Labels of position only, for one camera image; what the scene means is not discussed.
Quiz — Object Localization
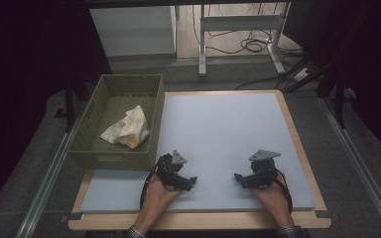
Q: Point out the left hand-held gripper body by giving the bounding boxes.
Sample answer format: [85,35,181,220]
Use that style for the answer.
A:
[156,149,189,191]

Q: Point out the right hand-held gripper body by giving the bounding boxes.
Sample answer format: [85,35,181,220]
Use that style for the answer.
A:
[248,149,282,190]

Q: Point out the green woven basket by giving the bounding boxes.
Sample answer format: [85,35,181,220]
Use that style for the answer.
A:
[66,73,166,172]

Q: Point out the cream cloth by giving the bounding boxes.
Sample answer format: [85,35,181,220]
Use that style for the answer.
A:
[99,104,151,150]

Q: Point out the person's right hand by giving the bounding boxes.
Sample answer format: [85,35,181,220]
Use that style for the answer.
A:
[252,173,295,230]

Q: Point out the person's left hand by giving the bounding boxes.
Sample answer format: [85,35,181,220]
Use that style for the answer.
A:
[133,176,184,233]

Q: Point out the black metal stand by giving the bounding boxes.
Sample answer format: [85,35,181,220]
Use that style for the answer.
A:
[317,63,359,130]
[54,76,91,133]

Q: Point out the white power strip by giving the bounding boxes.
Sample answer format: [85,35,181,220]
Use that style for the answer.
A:
[292,66,313,82]

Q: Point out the white cabinet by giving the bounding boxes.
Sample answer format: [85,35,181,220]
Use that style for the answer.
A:
[89,5,178,59]

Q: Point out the dark curtain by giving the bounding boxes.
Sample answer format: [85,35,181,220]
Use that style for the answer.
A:
[282,0,381,165]

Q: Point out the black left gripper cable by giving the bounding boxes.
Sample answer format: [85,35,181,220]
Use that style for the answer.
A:
[139,158,163,211]

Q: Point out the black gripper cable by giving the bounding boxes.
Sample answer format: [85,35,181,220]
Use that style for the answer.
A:
[139,158,163,211]
[275,168,294,215]

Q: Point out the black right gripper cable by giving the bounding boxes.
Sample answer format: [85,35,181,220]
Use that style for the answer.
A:
[275,168,294,215]

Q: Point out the aluminium floor rail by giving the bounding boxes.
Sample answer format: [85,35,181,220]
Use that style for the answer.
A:
[318,97,381,238]
[14,108,91,238]

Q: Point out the black floor cables bundle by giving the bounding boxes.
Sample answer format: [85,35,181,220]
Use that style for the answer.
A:
[191,3,305,58]

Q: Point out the white metal desk frame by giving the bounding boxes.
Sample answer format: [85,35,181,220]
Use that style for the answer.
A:
[197,2,293,78]

